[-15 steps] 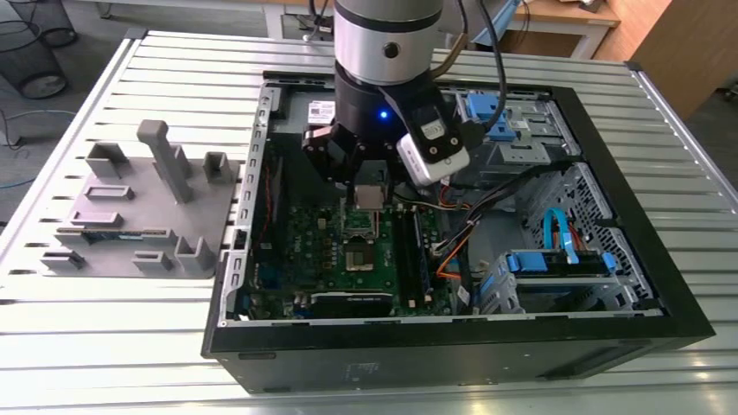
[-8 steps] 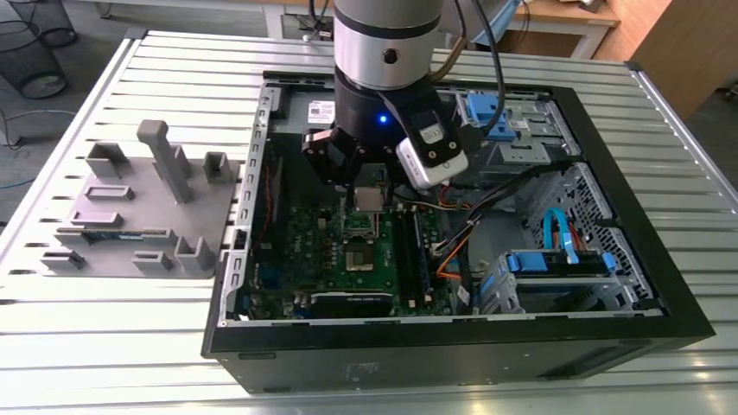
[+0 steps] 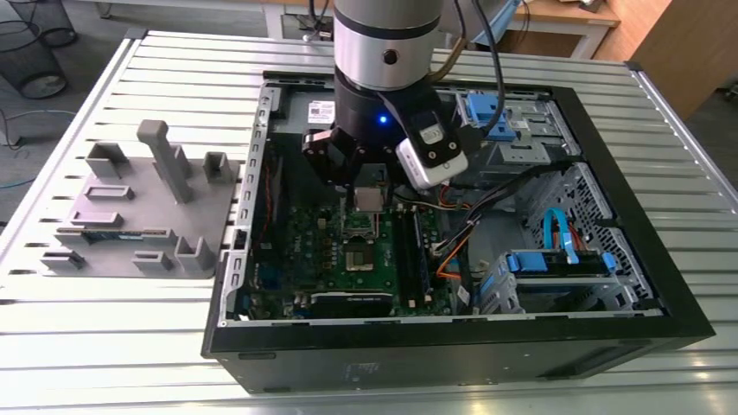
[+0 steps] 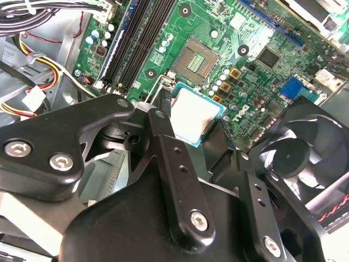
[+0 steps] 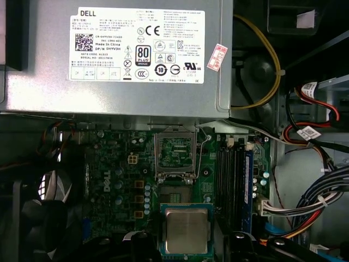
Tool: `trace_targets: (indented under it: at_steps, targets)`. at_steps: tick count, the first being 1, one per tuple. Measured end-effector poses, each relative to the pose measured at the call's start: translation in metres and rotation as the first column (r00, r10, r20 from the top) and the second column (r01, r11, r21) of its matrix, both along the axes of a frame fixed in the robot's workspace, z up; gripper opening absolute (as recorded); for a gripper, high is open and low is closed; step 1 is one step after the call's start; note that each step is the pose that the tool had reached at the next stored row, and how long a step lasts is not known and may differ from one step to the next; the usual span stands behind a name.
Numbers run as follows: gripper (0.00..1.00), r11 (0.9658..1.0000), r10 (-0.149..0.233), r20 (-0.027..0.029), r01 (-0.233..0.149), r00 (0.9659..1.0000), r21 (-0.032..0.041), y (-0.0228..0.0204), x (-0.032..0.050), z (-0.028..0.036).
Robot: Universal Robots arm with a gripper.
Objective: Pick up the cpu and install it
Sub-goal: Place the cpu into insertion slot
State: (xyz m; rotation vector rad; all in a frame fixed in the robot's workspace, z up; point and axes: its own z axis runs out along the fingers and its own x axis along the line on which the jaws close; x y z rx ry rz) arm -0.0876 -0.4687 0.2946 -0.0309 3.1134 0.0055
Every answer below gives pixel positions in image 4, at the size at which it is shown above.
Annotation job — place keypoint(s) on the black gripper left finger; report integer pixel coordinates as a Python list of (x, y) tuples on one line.
[(41, 136)]

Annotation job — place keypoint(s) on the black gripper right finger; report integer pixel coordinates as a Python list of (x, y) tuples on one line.
[(265, 223)]

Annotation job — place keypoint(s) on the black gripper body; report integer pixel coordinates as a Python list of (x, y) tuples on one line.
[(131, 232)]

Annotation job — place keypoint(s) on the silver CPU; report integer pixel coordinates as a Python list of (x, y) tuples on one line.
[(195, 114)]

